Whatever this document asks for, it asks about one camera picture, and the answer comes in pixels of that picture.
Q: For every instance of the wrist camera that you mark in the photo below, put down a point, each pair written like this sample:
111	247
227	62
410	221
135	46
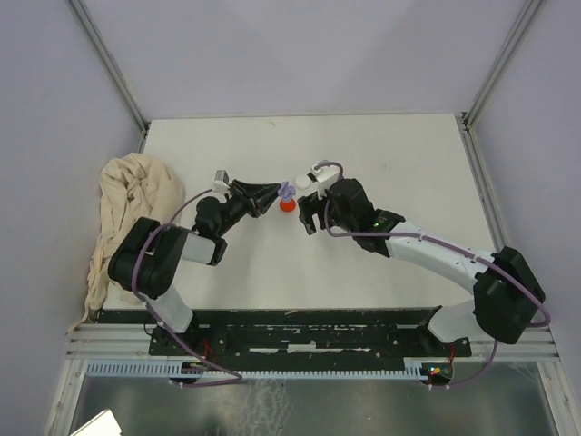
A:
221	179
325	173

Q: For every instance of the white earbud charging case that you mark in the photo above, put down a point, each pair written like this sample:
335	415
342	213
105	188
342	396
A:
303	182

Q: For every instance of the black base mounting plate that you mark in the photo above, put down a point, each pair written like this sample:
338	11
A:
399	332

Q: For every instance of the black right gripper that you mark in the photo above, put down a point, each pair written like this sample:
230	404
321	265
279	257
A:
309	206

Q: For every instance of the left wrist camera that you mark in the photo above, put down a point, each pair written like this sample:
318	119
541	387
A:
221	179

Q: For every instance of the white paper sheet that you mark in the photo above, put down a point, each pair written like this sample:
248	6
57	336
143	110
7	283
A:
103	424

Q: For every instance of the cream crumpled cloth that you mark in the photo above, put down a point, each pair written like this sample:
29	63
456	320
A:
133	186

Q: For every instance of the orange earbud charging case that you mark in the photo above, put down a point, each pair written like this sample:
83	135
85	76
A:
287	207

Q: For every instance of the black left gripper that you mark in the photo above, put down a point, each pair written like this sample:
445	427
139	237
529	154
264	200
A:
257	197

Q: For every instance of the lilac earbud charging case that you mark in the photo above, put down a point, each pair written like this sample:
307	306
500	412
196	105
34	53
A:
286	192

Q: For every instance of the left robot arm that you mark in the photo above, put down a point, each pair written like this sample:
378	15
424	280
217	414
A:
147	259

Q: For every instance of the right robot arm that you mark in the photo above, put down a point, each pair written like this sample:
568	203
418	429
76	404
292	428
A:
505	294

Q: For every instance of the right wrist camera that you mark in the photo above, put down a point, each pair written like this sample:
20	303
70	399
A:
325	173

